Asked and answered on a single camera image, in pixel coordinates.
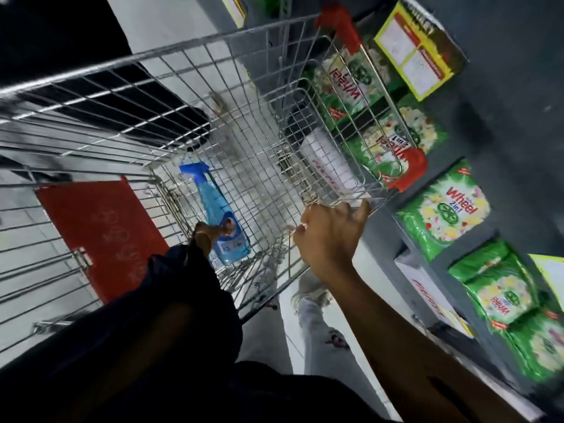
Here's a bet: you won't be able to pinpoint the person's left hand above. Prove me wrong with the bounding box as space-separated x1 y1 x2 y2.
193 221 232 257

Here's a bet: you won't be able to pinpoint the person's right hand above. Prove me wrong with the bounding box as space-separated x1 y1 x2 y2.
293 199 372 283

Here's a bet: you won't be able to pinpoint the blue spray bottle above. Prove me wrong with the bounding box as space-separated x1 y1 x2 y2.
179 161 252 266

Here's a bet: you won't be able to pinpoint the metal wire shopping cart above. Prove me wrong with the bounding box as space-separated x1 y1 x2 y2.
0 2 429 368

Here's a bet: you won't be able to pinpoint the person's left forearm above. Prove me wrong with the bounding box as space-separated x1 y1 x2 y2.
53 243 244 423

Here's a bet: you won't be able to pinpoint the person's right forearm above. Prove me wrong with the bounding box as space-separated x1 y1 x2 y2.
315 265 529 423

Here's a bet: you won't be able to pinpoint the white cardboard box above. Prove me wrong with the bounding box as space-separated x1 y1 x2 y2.
393 251 476 340
300 127 372 203

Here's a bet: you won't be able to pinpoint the grey left shoe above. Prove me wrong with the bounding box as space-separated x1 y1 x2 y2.
252 255 283 311

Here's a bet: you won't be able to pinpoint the grey shoe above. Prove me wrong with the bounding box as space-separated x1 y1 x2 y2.
291 269 334 310
252 255 283 311

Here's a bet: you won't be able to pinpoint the grey right shoe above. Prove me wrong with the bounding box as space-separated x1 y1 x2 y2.
291 269 334 310

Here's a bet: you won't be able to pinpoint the red cart corner bumper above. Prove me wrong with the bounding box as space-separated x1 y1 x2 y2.
387 147 429 193
315 2 364 55

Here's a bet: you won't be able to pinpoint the green detergent packet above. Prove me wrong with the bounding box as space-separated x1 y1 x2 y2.
500 310 564 384
341 93 449 183
394 159 491 263
304 39 404 130
448 238 540 333

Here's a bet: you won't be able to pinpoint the red cart seat panel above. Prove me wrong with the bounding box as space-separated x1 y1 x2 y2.
35 176 171 304

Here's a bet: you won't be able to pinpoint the light grey trousers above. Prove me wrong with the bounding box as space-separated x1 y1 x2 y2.
238 298 394 421

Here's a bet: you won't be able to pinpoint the dark shirt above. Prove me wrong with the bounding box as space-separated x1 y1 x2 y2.
0 360 390 423

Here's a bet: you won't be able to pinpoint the yellow shelf sign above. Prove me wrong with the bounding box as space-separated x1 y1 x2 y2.
374 0 469 102

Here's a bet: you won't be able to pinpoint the dark grey shelf rack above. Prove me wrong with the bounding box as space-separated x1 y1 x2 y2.
194 0 564 412

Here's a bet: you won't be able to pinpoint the yellow shelf tag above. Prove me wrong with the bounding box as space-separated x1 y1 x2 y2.
528 254 564 311
220 0 247 29

